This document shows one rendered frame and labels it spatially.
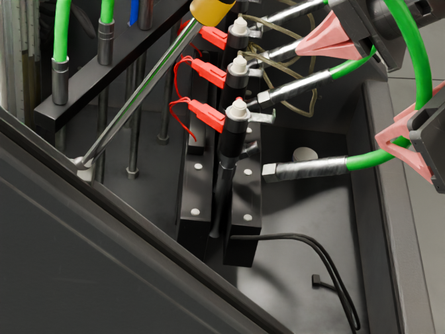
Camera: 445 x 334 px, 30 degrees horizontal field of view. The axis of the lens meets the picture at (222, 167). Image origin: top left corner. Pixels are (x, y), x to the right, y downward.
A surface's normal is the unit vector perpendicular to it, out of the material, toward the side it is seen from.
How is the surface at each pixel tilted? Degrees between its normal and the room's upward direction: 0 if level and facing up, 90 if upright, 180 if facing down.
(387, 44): 45
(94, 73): 0
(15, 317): 90
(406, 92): 0
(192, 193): 0
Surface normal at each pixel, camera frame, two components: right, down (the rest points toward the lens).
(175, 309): -0.02, 0.70
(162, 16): 0.14, -0.70
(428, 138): 0.53, 0.01
